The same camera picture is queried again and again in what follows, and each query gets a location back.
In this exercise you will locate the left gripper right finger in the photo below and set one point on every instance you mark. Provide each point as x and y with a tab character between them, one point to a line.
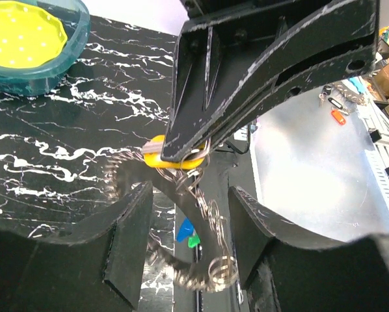
285	267

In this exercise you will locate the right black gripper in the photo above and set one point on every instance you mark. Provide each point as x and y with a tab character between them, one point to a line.
288	47

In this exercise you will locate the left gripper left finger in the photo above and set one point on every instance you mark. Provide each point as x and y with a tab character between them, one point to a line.
97	266

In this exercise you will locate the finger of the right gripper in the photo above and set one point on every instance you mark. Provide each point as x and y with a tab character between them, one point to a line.
195	107

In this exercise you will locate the yellow key tag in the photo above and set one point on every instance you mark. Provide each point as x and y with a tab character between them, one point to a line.
151	152

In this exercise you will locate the orange key tag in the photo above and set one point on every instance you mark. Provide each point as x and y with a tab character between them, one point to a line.
337	115

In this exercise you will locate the blue key tag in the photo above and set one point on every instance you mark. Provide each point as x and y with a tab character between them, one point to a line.
185	230

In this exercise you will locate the green key tag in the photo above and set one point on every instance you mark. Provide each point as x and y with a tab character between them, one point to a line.
193	241

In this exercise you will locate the teal plastic tray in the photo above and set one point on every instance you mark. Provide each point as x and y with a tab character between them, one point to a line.
75	18

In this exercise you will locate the yellow-green dotted plate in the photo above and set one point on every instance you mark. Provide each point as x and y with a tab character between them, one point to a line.
29	35

